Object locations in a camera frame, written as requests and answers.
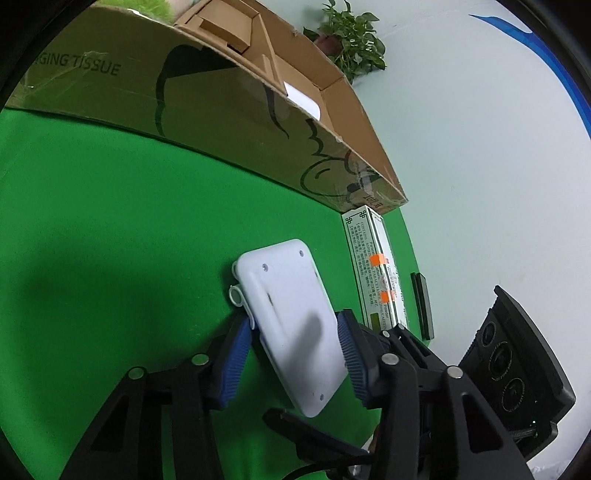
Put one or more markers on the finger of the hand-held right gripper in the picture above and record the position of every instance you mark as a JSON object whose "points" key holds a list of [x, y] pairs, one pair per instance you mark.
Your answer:
{"points": [[314, 436]]}

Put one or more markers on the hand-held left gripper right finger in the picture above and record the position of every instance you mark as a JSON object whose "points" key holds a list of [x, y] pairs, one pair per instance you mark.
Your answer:
{"points": [[353, 360]]}

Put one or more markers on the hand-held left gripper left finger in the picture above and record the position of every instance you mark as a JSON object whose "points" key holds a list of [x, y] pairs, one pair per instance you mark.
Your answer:
{"points": [[233, 364]]}

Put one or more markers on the white plastic device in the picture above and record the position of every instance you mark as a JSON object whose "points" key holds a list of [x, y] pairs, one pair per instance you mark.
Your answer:
{"points": [[291, 323]]}

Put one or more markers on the large cardboard box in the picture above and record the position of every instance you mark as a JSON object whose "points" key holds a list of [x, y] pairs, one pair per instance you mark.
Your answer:
{"points": [[207, 106]]}

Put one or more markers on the white hair dryer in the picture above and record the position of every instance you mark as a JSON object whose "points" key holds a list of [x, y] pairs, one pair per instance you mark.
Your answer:
{"points": [[304, 101]]}

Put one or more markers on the small cardboard box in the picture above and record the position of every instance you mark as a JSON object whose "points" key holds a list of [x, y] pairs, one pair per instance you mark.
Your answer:
{"points": [[217, 23]]}

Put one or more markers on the pink plush pig toy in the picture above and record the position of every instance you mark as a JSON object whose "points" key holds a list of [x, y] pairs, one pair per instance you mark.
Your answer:
{"points": [[152, 7]]}

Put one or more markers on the thin black slab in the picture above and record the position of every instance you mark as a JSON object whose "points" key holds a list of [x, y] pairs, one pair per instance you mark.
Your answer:
{"points": [[422, 307]]}

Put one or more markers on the white medicine box orange stickers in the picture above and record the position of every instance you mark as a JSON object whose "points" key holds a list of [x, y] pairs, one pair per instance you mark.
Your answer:
{"points": [[369, 258]]}

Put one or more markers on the small potted green plant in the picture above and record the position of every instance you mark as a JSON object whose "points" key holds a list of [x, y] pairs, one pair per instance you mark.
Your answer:
{"points": [[355, 46]]}

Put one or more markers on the blue wall decal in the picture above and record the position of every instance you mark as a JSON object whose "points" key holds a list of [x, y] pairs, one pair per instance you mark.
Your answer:
{"points": [[554, 60]]}

